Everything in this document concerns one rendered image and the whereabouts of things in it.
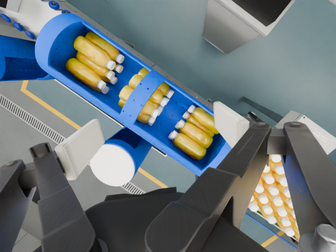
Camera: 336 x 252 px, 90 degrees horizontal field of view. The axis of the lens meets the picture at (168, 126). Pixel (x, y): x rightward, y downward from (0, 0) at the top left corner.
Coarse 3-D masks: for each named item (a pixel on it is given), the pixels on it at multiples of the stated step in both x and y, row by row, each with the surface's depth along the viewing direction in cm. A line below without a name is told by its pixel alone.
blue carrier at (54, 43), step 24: (48, 24) 62; (72, 24) 65; (48, 48) 63; (72, 48) 80; (120, 48) 69; (48, 72) 71; (120, 72) 89; (96, 96) 84; (144, 96) 63; (192, 96) 74; (120, 120) 71; (168, 120) 92; (168, 144) 86; (216, 144) 88; (192, 168) 71
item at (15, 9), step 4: (0, 0) 80; (4, 0) 82; (8, 0) 84; (12, 0) 86; (16, 0) 87; (20, 0) 89; (0, 4) 81; (4, 4) 83; (8, 4) 85; (12, 4) 87; (16, 4) 88; (8, 8) 86; (12, 8) 88; (16, 8) 90
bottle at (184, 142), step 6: (174, 138) 78; (180, 138) 77; (186, 138) 77; (180, 144) 77; (186, 144) 77; (192, 144) 77; (198, 144) 79; (186, 150) 78; (192, 150) 77; (198, 150) 77; (204, 150) 78; (198, 156) 77
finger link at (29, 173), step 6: (54, 150) 14; (30, 162) 12; (24, 168) 12; (30, 168) 12; (24, 174) 11; (30, 174) 12; (18, 180) 11; (24, 180) 12; (30, 180) 12; (36, 180) 12; (24, 186) 12; (30, 186) 12
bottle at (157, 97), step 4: (132, 76) 72; (136, 76) 72; (140, 76) 74; (132, 80) 71; (136, 80) 71; (128, 84) 73; (132, 84) 72; (136, 84) 72; (156, 92) 72; (160, 92) 73; (152, 96) 72; (156, 96) 72; (160, 96) 73; (152, 100) 73; (156, 100) 73; (160, 100) 74
